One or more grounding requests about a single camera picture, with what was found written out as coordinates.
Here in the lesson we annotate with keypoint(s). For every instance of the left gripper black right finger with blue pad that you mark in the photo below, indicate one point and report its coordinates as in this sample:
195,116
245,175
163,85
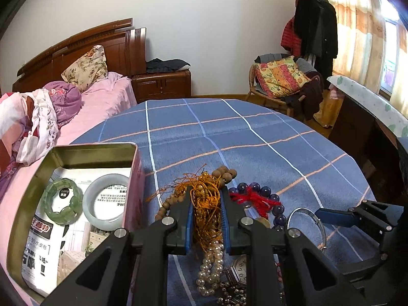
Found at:
241,233

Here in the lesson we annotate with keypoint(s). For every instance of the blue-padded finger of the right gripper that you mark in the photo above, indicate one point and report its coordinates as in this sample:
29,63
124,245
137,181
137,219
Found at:
336,217

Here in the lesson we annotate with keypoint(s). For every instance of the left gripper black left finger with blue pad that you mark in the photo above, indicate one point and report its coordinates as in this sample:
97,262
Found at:
170,235

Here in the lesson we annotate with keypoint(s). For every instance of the wooden bead mala orange tassel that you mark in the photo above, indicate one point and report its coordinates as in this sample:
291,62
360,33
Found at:
203,189

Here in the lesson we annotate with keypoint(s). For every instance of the pale jade bangle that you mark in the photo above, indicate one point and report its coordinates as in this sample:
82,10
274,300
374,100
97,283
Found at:
104,201

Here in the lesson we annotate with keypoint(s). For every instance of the rectangular metal tin box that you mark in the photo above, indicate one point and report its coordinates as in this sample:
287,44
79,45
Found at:
76,156

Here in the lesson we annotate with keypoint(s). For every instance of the dark green jade bangle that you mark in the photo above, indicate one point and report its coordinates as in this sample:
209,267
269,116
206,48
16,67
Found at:
62,201

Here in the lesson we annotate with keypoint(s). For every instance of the silver wristwatch cream dial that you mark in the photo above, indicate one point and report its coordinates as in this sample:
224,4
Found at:
236,274

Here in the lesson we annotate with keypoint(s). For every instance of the thin silver bangle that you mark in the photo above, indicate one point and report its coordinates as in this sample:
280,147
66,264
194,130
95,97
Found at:
310,225

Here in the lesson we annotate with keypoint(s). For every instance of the blue plaid tablecloth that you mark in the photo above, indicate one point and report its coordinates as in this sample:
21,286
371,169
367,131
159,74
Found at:
179,136

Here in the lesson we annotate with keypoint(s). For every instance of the leaf-print covered desk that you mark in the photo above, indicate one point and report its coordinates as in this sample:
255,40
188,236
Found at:
369,128

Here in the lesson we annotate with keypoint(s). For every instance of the printed paper leaflet in tin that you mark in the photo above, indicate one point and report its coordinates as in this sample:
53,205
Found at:
52,251

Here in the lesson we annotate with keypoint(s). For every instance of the wicker chair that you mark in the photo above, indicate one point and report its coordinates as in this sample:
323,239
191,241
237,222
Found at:
277,104

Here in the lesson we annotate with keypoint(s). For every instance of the colourful patterned cushion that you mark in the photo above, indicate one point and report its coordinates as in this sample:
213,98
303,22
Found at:
280,78

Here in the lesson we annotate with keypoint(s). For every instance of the wooden nightstand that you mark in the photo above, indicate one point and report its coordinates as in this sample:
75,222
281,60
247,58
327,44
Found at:
162,86

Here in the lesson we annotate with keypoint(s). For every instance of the dark folded clothes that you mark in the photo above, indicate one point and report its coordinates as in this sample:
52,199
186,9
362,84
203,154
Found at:
166,66

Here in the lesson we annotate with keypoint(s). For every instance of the hanging dark coats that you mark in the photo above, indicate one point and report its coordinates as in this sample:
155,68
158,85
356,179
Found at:
312,32

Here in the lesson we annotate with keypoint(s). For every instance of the patchwork quilt bundle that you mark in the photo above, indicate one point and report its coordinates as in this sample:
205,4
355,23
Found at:
31,123

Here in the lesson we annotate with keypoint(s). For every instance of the floral pillow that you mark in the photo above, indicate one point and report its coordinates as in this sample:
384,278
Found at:
88,69

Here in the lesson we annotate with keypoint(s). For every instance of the wooden headboard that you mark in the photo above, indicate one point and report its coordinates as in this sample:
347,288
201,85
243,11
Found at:
124,47

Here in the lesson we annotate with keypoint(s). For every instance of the orange patterned curtain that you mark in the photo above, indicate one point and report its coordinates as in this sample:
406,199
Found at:
362,35

